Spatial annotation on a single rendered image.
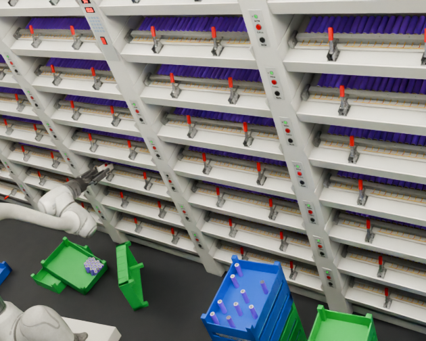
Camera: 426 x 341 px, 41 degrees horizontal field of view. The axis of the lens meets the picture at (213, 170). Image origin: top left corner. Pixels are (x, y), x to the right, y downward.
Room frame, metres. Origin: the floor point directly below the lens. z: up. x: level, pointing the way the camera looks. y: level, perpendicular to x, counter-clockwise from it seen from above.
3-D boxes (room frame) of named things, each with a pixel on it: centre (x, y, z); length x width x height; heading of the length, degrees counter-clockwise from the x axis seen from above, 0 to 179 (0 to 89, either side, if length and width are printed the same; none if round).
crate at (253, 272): (1.42, 0.07, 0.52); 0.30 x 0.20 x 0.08; 141
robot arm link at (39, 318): (1.73, 0.92, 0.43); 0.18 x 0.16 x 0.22; 65
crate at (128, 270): (2.19, 0.59, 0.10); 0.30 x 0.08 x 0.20; 178
